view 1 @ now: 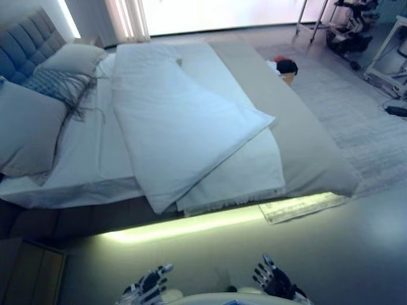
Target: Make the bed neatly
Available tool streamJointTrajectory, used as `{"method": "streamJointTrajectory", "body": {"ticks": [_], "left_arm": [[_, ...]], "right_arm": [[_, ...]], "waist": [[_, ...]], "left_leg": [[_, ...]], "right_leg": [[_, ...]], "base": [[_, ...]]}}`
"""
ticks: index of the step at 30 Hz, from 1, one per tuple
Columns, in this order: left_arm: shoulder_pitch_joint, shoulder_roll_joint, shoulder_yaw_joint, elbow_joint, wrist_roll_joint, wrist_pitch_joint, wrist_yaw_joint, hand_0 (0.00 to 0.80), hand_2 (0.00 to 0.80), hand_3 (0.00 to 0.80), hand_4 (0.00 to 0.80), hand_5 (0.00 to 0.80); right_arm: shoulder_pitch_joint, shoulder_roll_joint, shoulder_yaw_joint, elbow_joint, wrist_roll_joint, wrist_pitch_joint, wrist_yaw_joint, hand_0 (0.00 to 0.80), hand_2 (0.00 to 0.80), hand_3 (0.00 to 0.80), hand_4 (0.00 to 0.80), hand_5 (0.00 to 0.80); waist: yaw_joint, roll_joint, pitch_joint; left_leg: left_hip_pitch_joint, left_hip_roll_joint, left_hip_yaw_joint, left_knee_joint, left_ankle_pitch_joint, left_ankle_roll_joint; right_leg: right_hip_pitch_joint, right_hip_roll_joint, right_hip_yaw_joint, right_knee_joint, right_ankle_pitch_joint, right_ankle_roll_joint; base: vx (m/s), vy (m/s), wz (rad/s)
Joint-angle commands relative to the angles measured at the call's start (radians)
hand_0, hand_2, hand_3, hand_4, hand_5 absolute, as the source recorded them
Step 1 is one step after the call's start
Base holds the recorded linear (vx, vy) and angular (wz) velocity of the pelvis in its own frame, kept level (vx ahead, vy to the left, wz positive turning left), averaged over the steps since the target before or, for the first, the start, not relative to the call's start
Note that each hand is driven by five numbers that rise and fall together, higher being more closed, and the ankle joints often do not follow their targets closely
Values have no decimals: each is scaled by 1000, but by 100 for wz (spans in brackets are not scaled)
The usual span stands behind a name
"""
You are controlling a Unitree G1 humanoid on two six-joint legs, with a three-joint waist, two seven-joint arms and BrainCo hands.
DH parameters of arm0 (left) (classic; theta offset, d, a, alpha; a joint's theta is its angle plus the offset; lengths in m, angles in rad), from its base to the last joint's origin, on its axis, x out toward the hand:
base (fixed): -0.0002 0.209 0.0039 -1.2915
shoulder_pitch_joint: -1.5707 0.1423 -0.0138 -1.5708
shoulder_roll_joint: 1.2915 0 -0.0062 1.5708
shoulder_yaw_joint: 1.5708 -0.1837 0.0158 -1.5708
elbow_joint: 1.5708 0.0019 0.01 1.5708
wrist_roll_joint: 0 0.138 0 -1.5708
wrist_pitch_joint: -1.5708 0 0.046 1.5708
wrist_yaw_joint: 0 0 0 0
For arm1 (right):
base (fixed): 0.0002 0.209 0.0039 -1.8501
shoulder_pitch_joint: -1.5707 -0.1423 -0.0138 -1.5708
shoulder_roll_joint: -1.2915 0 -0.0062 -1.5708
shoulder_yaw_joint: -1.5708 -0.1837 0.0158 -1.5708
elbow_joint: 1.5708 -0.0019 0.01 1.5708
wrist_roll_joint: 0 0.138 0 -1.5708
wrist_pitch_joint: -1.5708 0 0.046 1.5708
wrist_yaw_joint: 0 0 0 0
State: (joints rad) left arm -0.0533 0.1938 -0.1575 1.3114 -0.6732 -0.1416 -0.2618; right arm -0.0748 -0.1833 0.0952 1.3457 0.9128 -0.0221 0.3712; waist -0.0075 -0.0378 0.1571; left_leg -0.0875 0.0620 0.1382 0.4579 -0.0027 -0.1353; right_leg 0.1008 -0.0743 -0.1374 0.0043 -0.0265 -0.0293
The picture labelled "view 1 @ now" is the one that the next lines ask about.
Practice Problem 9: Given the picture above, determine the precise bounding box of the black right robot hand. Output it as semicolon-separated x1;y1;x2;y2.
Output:
252;254;298;300

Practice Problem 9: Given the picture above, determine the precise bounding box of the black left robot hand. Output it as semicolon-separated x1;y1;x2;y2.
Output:
127;263;174;303

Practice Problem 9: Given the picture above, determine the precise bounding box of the glowing bed underlight strip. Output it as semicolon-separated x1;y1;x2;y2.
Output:
95;193;338;245

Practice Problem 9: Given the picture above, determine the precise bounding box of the white fitted bed sheet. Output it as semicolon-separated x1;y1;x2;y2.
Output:
0;52;144;209

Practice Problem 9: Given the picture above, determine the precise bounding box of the beige bed runner blanket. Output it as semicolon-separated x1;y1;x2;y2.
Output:
208;40;360;198

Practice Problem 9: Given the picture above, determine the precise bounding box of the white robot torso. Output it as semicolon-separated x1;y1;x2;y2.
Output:
158;285;309;305

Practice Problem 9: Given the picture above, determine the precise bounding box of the white fringed throw blanket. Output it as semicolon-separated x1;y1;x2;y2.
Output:
176;128;287;217

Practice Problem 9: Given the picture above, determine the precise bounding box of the wooden nightstand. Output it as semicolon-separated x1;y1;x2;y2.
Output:
0;240;67;305

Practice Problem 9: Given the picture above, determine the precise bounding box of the white folded duvet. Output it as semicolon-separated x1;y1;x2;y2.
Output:
111;42;277;214

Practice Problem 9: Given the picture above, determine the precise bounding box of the light grey area rug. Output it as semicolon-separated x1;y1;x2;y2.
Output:
254;41;407;225

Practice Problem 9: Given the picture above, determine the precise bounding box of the large grey pillow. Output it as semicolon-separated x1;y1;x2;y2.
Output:
0;76;68;177

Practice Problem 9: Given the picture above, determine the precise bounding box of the blue fringed decorative cushion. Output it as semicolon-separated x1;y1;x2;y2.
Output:
22;68;107;123

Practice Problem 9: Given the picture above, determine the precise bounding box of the sheer window curtain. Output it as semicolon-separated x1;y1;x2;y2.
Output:
103;0;151;41

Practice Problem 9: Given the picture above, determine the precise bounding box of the black and white robot machine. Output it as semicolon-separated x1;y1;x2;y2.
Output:
326;0;381;71

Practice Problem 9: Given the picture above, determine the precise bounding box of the grey tufted headboard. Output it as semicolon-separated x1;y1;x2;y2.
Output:
0;6;68;85

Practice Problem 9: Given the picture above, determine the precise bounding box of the dark upholstered bed frame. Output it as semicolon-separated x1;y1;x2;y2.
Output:
0;193;179;247

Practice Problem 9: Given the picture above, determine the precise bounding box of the white metal cart frame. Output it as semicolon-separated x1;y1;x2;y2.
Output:
362;15;407;96

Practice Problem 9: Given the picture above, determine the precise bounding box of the metal frame stand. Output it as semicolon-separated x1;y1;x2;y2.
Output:
295;0;338;44

